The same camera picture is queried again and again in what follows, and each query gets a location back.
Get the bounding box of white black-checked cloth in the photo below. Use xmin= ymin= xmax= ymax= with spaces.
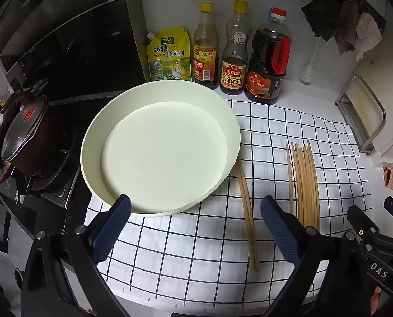
xmin=83 ymin=99 xmax=374 ymax=300

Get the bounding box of dark hanging rag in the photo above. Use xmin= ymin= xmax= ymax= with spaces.
xmin=300 ymin=0 xmax=345 ymax=42

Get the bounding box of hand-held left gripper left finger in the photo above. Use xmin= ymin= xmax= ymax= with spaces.
xmin=21 ymin=194 xmax=132 ymax=317

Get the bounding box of black gas stove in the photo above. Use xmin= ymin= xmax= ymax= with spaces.
xmin=0 ymin=82 xmax=128 ymax=271

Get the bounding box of brownish hanging rag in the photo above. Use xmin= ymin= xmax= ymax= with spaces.
xmin=334 ymin=0 xmax=361 ymax=55

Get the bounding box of yellow seasoning pouch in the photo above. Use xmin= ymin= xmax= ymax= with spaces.
xmin=146 ymin=26 xmax=193 ymax=82

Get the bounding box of large red-capped soy sauce bottle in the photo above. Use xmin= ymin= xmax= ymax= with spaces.
xmin=244 ymin=7 xmax=292 ymax=105

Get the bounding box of white hanging rag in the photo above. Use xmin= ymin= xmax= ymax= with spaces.
xmin=355 ymin=12 xmax=382 ymax=61

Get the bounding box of bundle of chopsticks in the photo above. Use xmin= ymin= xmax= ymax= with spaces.
xmin=286 ymin=140 xmax=321 ymax=234

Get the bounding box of yellow-capped vinegar bottle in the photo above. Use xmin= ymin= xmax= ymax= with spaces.
xmin=193 ymin=2 xmax=221 ymax=90

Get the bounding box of white cutting board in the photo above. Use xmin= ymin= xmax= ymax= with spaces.
xmin=343 ymin=56 xmax=393 ymax=166

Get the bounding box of glass pot lid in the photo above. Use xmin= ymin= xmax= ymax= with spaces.
xmin=1 ymin=95 xmax=49 ymax=163

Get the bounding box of metal cutting board rack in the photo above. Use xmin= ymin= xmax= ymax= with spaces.
xmin=335 ymin=74 xmax=387 ymax=154

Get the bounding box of pink scrubbing cloth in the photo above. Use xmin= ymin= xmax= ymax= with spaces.
xmin=383 ymin=166 xmax=393 ymax=193

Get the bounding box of yellow-capped soy sauce bottle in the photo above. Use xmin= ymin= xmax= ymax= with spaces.
xmin=219 ymin=0 xmax=252 ymax=95

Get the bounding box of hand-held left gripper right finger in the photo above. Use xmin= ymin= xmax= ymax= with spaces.
xmin=260 ymin=195 xmax=382 ymax=317

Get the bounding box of white dish brush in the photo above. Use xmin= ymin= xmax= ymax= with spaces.
xmin=300 ymin=38 xmax=321 ymax=83

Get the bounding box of cream round tray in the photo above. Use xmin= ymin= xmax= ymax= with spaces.
xmin=80 ymin=80 xmax=241 ymax=218

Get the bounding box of tan wooden chopstick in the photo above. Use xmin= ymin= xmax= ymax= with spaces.
xmin=237 ymin=162 xmax=260 ymax=271
xmin=234 ymin=162 xmax=256 ymax=272

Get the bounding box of black range hood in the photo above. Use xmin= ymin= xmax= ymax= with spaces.
xmin=0 ymin=0 xmax=133 ymax=85

